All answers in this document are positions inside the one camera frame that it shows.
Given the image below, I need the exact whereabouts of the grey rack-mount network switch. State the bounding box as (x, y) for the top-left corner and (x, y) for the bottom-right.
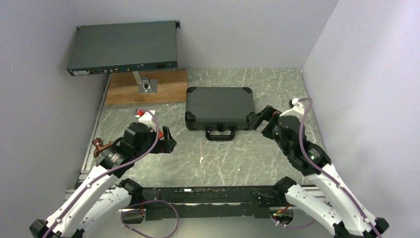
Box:
(66, 20), (181, 76)

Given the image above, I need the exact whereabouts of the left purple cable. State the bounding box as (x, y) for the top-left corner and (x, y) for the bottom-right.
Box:
(41, 109), (160, 238)

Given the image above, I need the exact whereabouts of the wooden board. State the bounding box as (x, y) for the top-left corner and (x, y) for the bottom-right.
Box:
(105, 69), (188, 106)

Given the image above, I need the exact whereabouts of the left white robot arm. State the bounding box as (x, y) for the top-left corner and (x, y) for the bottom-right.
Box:
(30, 122), (177, 238)

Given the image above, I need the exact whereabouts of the grey metal stand bracket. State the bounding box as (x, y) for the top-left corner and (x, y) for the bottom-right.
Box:
(132, 71), (158, 94)

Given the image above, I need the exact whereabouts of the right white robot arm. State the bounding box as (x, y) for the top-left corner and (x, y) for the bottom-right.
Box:
(248, 102), (389, 238)

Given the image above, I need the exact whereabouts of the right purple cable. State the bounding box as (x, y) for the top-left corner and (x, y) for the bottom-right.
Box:
(271, 97), (383, 238)

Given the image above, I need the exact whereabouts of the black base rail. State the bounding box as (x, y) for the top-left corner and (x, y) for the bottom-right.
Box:
(129, 185), (295, 224)

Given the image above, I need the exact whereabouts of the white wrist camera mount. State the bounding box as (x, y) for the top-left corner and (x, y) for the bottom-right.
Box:
(134, 110), (156, 127)

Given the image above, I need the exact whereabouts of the copper pipe fitting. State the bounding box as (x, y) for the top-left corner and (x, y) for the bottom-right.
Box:
(92, 137), (113, 158)

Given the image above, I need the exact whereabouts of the purple cable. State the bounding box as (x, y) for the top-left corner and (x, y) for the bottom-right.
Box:
(271, 97), (383, 238)
(41, 109), (160, 238)

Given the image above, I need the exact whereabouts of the black poker set case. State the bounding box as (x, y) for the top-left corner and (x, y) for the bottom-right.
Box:
(185, 86), (255, 141)

